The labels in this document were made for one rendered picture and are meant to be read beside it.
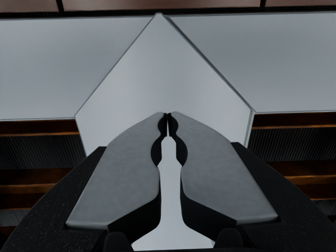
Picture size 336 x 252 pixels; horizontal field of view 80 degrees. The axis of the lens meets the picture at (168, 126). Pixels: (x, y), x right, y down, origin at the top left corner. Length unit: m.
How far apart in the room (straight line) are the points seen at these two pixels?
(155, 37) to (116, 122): 0.09
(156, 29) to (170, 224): 0.26
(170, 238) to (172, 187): 0.11
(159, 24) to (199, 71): 0.05
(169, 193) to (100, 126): 0.13
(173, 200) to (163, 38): 0.20
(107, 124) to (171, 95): 0.07
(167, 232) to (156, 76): 0.24
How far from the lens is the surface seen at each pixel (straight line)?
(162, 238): 0.36
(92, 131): 0.23
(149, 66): 0.19
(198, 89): 0.20
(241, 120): 0.22
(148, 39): 0.18
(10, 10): 0.25
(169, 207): 0.30
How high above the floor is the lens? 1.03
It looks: 59 degrees down
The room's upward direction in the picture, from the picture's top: 177 degrees clockwise
